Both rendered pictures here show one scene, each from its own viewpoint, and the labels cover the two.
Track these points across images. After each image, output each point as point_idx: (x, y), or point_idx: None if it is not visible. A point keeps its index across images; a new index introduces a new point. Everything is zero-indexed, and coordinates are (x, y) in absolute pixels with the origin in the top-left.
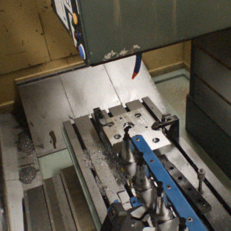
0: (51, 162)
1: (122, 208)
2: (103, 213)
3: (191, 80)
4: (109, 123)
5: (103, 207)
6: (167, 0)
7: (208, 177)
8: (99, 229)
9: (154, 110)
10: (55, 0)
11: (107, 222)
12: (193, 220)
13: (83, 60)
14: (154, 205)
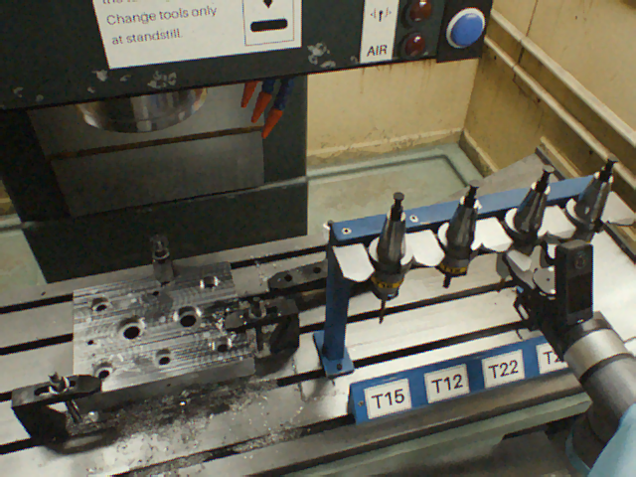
0: None
1: (574, 241)
2: (357, 432)
3: (17, 189)
4: (93, 374)
5: (340, 431)
6: None
7: (299, 246)
8: (567, 317)
9: (56, 291)
10: (120, 14)
11: (575, 286)
12: None
13: (446, 60)
14: (542, 214)
